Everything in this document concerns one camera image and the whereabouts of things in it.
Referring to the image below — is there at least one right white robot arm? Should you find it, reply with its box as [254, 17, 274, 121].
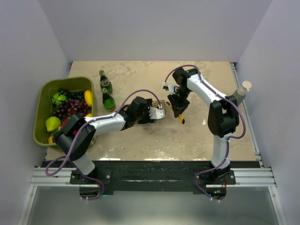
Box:
[163, 65, 240, 184]

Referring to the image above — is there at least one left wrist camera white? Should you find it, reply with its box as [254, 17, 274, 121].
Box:
[149, 107, 165, 120]

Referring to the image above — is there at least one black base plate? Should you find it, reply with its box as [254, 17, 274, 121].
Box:
[41, 160, 236, 198]

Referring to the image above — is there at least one green glass bottle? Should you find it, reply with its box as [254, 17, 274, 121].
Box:
[99, 70, 113, 94]
[102, 88, 116, 112]

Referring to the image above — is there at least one beige cup bottle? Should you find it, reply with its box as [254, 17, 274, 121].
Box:
[233, 81, 252, 106]

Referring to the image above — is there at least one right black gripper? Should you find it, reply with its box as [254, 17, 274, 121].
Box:
[168, 87, 191, 118]

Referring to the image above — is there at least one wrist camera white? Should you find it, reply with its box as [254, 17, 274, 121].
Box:
[163, 82, 179, 95]
[149, 107, 165, 120]

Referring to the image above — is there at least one red purple grape bunch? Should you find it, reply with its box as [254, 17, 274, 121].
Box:
[51, 99, 91, 122]

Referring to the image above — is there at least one olive green plastic bin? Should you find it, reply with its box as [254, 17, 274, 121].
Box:
[33, 76, 97, 149]

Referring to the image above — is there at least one yellow lemon fruit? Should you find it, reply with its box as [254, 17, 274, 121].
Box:
[84, 90, 93, 107]

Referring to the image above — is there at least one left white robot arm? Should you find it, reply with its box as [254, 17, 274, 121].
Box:
[53, 97, 165, 184]

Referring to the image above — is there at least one dark black grape bunch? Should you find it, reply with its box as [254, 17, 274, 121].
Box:
[59, 89, 84, 100]

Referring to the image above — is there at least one yellow green pear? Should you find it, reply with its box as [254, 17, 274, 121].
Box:
[45, 116, 61, 132]

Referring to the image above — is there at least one yellow utility knife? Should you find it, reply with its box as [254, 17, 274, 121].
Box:
[166, 101, 185, 125]

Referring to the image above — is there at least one brown cardboard express box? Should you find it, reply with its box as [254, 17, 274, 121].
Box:
[120, 97, 166, 124]

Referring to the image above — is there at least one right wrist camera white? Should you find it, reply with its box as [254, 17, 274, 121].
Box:
[163, 82, 179, 95]

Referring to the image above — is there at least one red dragon fruit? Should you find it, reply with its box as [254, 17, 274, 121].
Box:
[58, 118, 69, 130]

